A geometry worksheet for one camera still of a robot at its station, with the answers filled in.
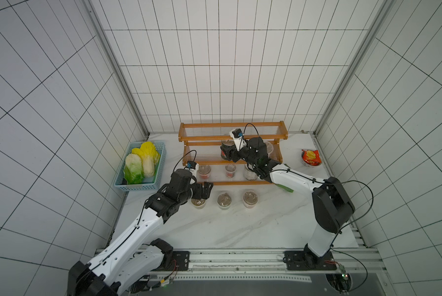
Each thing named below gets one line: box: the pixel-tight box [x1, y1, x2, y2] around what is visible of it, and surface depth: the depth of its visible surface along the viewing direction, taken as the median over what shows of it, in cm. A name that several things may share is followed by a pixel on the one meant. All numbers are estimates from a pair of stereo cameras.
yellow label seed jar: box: [190, 197, 207, 210], surface depth 85 cm
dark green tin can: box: [219, 139, 236, 161], surface depth 81 cm
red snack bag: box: [301, 149, 323, 168], surface depth 102 cm
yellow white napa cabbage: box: [131, 141, 161, 178], surface depth 102 cm
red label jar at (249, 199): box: [242, 190, 259, 209], surface depth 87 cm
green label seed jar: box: [216, 192, 232, 211], surface depth 86 cm
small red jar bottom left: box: [197, 164, 212, 180], surface depth 95 cm
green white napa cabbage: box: [123, 152, 144, 185], surface depth 94 cm
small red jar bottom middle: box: [224, 164, 237, 179], surface depth 96 cm
